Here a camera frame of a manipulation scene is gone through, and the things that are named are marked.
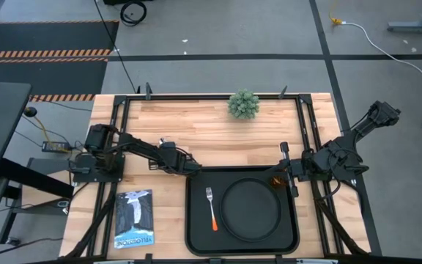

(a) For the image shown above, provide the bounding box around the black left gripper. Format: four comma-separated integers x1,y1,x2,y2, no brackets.
159,141,203,175

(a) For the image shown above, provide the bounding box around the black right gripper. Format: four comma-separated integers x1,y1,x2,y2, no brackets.
266,142,317,199

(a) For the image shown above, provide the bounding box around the amber glass cup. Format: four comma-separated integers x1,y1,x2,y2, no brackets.
271,175,289,188

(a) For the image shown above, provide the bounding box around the orange-handled metal fork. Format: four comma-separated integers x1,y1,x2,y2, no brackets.
204,186,220,232

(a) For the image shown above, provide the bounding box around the black round plate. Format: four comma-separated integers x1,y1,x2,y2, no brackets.
219,177,283,243

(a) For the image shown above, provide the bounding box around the black plastic tray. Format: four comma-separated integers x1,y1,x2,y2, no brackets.
184,166,301,257

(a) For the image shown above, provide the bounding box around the Yellowstone waterfall picture book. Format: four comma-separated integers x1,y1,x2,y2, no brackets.
113,188,155,250

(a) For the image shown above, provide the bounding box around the green artificial potted plant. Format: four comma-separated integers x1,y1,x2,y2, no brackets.
226,89,261,121

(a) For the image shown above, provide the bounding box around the black power adapter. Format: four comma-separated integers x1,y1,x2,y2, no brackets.
41,141,70,154

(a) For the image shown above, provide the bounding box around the black hazard-striped floor mat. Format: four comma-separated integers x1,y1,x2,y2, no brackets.
0,20,120,58
0,57,109,103

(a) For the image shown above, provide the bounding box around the grey metal table leg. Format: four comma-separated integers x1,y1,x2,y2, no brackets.
386,0,422,34

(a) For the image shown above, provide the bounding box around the black metal table frame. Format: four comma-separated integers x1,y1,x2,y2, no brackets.
62,92,371,264

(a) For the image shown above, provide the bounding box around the long black cable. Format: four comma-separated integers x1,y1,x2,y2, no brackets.
92,0,139,93

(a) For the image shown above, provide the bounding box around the white floor cable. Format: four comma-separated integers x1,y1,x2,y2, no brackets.
341,21,422,83

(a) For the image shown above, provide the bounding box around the thin yellow cable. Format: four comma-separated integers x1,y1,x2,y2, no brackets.
31,115,70,153

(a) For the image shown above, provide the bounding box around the coiled black cable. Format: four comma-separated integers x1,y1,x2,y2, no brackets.
119,0,148,27

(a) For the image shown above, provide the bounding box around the yellow plug cable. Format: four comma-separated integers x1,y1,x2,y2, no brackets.
327,0,344,26

